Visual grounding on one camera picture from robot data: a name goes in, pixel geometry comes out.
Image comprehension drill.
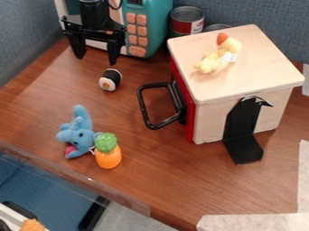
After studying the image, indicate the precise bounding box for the red and silver can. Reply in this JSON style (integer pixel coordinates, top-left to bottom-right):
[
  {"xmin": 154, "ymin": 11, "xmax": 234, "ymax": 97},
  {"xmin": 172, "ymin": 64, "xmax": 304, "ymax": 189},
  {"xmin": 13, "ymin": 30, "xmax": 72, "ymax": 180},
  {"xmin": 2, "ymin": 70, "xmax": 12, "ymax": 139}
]
[{"xmin": 167, "ymin": 5, "xmax": 207, "ymax": 39}]

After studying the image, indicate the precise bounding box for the toy sushi roll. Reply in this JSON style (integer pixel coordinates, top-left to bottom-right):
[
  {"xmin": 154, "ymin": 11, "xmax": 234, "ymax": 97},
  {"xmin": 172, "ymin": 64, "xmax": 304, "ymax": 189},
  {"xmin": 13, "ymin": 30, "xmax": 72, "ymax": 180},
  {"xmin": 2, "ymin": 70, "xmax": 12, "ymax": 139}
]
[{"xmin": 98, "ymin": 68, "xmax": 125, "ymax": 92}]

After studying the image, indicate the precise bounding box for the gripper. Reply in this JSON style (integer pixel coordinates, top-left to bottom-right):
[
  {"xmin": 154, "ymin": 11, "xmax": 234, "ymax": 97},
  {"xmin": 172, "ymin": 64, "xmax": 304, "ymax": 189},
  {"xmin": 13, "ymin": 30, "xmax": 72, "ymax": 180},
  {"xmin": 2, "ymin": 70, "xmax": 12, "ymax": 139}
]
[{"xmin": 59, "ymin": 13, "xmax": 128, "ymax": 67}]

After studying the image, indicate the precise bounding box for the drawer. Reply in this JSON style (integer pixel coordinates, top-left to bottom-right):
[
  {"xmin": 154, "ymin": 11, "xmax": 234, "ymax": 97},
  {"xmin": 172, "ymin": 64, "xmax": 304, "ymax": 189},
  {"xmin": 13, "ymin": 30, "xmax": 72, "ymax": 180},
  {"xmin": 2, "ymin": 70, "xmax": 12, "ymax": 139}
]
[{"xmin": 136, "ymin": 56, "xmax": 199, "ymax": 143}]

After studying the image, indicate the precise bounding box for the orange toy pineapple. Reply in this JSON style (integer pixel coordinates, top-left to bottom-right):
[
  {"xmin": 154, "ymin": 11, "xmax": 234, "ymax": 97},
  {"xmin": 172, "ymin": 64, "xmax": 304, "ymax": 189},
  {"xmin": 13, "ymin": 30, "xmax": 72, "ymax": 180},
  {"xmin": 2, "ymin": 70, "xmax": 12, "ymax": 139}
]
[{"xmin": 92, "ymin": 132, "xmax": 124, "ymax": 171}]

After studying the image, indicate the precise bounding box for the blue plush elephant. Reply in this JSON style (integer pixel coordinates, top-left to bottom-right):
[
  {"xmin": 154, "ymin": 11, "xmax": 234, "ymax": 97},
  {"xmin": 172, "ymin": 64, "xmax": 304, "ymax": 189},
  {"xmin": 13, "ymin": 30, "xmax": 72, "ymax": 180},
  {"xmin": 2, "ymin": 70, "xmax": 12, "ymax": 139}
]
[{"xmin": 54, "ymin": 104, "xmax": 103, "ymax": 160}]

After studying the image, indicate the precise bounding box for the toy microwave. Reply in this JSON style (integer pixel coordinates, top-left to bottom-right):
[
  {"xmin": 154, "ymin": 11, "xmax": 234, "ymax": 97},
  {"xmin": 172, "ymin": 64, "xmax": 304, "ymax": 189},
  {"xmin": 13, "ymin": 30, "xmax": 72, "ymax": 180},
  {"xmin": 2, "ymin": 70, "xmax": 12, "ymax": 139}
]
[{"xmin": 52, "ymin": 0, "xmax": 175, "ymax": 60}]

